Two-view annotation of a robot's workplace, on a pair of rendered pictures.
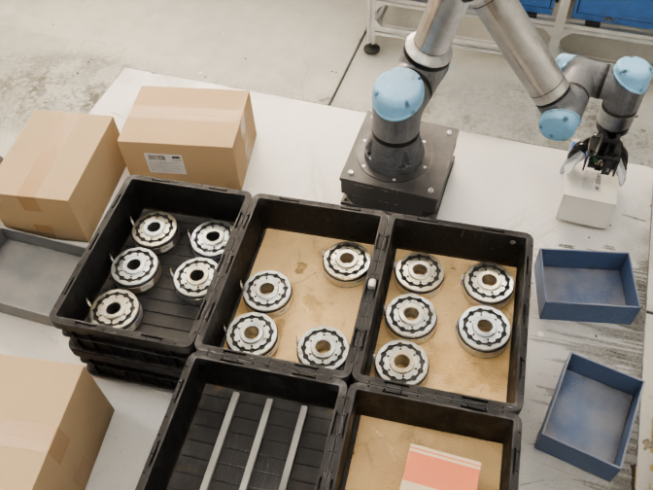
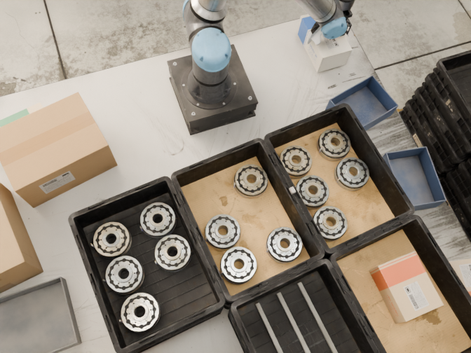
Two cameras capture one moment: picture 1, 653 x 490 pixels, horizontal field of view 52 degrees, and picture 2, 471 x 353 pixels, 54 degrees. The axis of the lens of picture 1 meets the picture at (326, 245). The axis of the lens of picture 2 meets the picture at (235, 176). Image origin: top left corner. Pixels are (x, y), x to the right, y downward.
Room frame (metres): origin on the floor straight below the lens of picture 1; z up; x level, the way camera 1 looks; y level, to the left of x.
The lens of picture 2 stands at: (0.57, 0.39, 2.15)
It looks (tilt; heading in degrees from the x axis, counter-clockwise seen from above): 68 degrees down; 310
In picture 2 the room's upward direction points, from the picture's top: 9 degrees clockwise
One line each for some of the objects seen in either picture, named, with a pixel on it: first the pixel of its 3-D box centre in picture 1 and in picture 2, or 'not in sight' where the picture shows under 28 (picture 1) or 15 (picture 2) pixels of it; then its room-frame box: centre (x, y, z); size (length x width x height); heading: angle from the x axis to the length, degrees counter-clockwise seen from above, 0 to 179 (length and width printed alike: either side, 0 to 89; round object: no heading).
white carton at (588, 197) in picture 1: (588, 183); (323, 40); (1.12, -0.66, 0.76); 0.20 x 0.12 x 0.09; 158
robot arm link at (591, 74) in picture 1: (576, 80); not in sight; (1.14, -0.56, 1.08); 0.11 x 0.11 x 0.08; 60
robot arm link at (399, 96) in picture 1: (398, 103); (210, 54); (1.23, -0.19, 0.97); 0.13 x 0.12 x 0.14; 150
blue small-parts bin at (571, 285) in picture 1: (584, 285); (361, 107); (0.84, -0.58, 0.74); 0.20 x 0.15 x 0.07; 81
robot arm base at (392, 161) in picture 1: (395, 140); (209, 77); (1.23, -0.19, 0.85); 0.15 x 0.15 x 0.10
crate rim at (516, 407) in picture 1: (448, 304); (336, 174); (0.70, -0.23, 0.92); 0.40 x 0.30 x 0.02; 164
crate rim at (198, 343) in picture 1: (297, 279); (245, 215); (0.78, 0.06, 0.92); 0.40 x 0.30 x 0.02; 164
